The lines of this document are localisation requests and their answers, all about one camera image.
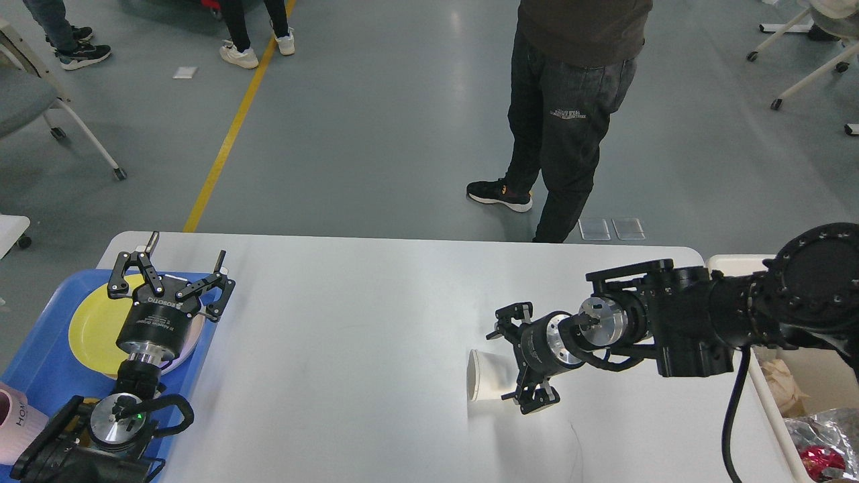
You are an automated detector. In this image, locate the person in dark clothes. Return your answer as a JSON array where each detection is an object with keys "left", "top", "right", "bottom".
[{"left": 466, "top": 1, "right": 653, "bottom": 244}]

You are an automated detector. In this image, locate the white paper cup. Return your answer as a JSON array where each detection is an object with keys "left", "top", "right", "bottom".
[{"left": 466, "top": 349, "right": 519, "bottom": 403}]

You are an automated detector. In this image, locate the right floor socket plate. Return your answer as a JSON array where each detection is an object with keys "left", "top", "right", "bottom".
[{"left": 611, "top": 217, "right": 646, "bottom": 241}]

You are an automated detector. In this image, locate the aluminium foil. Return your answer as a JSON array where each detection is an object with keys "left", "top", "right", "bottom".
[{"left": 783, "top": 409, "right": 858, "bottom": 482}]

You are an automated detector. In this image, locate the pink plate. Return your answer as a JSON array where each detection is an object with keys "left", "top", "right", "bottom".
[{"left": 160, "top": 314, "right": 206, "bottom": 375}]

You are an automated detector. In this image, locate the red cart on floor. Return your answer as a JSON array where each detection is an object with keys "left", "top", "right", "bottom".
[{"left": 199, "top": 0, "right": 223, "bottom": 21}]

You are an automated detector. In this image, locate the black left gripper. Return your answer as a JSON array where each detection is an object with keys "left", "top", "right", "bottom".
[{"left": 105, "top": 231, "right": 235, "bottom": 361}]

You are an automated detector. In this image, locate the beige plastic bin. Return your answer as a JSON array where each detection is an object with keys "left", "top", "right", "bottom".
[{"left": 707, "top": 255, "right": 859, "bottom": 483}]

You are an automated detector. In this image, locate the white chair base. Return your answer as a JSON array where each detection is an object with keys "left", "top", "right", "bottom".
[{"left": 745, "top": 1, "right": 857, "bottom": 113}]

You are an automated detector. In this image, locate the crushed red can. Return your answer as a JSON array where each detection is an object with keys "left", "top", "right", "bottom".
[{"left": 799, "top": 445, "right": 846, "bottom": 482}]

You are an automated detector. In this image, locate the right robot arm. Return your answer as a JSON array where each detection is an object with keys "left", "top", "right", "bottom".
[{"left": 486, "top": 223, "right": 858, "bottom": 482}]

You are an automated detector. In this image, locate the pink mug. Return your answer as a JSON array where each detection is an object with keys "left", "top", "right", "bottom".
[{"left": 1, "top": 382, "right": 50, "bottom": 465}]

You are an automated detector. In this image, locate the person with white sneakers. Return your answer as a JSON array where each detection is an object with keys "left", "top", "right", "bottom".
[{"left": 219, "top": 0, "right": 296, "bottom": 70}]

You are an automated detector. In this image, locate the brown paper ball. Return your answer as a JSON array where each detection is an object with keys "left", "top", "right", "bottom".
[{"left": 761, "top": 360, "right": 808, "bottom": 418}]

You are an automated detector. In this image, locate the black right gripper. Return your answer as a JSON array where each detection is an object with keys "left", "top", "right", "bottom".
[{"left": 486, "top": 302, "right": 584, "bottom": 415}]

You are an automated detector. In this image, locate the person in blue jeans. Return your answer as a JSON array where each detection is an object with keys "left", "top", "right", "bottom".
[{"left": 24, "top": 1, "right": 111, "bottom": 70}]

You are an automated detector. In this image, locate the floor socket plate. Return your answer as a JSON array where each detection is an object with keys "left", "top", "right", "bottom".
[
  {"left": 578, "top": 217, "right": 611, "bottom": 241},
  {"left": 611, "top": 217, "right": 646, "bottom": 241}
]

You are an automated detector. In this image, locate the yellow plastic plate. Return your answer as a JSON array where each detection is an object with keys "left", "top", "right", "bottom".
[{"left": 68, "top": 270, "right": 132, "bottom": 380}]

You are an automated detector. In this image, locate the left floor socket plate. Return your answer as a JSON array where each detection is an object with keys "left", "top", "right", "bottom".
[{"left": 578, "top": 217, "right": 611, "bottom": 241}]

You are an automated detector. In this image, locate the white side table corner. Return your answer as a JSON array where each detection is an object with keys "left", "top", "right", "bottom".
[{"left": 0, "top": 214, "right": 30, "bottom": 260}]

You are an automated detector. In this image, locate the grey office chair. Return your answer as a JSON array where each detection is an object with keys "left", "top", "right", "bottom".
[{"left": 1, "top": 19, "right": 127, "bottom": 180}]

